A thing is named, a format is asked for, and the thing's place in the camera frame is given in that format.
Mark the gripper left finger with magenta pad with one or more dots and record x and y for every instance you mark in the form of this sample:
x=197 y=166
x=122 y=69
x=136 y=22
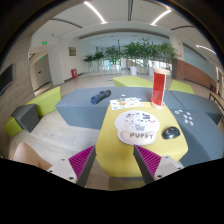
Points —
x=75 y=169

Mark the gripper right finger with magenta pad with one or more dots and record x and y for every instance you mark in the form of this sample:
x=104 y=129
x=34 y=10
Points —
x=154 y=167

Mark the black computer mouse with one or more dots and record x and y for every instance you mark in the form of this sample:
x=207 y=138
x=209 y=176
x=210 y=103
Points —
x=170 y=132

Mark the white puppy mouse pad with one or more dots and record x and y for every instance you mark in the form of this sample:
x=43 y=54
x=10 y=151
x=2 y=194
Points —
x=136 y=127

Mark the grey sofa block right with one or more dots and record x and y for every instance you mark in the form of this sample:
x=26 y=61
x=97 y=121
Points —
x=204 y=139

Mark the long grey bench sofa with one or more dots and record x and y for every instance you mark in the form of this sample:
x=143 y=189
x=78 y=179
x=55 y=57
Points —
x=77 y=110

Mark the white sticker sheet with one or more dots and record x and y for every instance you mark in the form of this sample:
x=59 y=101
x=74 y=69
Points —
x=123 y=103

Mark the dark grey ottoman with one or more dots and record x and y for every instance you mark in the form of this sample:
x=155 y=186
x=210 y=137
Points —
x=26 y=116

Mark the green sofa block left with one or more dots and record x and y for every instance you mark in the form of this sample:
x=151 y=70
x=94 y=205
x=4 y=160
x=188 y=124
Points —
x=45 y=103

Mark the green bench far right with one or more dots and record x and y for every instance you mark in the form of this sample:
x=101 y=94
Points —
x=181 y=87

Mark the green bench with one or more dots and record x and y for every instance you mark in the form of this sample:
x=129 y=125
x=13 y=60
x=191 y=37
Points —
x=131 y=81
x=181 y=87

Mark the green bench far centre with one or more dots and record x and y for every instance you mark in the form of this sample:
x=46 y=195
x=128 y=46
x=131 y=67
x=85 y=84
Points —
x=131 y=81

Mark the red fire extinguisher box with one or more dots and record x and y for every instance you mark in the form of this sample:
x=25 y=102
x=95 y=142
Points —
x=74 y=73

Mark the potted plant in white pot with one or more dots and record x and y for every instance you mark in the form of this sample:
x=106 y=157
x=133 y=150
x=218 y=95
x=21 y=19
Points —
x=133 y=51

